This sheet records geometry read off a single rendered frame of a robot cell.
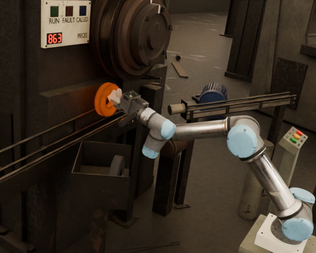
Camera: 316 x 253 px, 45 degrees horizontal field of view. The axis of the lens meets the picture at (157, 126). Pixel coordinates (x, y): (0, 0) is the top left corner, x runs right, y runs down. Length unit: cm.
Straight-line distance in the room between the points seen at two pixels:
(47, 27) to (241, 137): 86
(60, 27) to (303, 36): 308
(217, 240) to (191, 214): 27
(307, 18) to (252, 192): 230
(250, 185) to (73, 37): 140
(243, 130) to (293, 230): 46
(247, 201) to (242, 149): 103
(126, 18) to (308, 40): 286
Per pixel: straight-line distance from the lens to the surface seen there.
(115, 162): 137
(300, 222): 162
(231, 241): 234
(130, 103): 163
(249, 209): 251
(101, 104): 169
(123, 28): 168
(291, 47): 433
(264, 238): 183
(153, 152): 164
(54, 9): 158
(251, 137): 147
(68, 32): 166
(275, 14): 439
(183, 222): 239
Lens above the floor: 139
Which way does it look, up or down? 22 degrees down
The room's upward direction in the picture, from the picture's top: 8 degrees clockwise
